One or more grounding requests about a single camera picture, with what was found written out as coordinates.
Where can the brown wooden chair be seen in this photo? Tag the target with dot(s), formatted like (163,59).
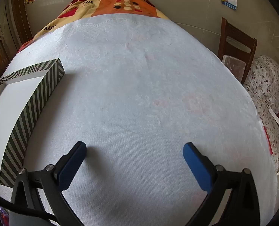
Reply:
(226,30)

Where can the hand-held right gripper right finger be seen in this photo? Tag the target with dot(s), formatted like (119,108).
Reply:
(197,167)

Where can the orange printed blanket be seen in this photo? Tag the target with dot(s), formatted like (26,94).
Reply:
(106,7)

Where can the striped cardboard box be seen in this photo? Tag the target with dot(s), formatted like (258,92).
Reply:
(31,113)

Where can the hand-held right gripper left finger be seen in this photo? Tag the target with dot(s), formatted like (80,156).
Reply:
(71,167)

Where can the white embossed table cloth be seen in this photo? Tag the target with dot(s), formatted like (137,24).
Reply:
(139,87)

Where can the pink seat cushion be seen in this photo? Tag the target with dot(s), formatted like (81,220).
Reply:
(233,67)

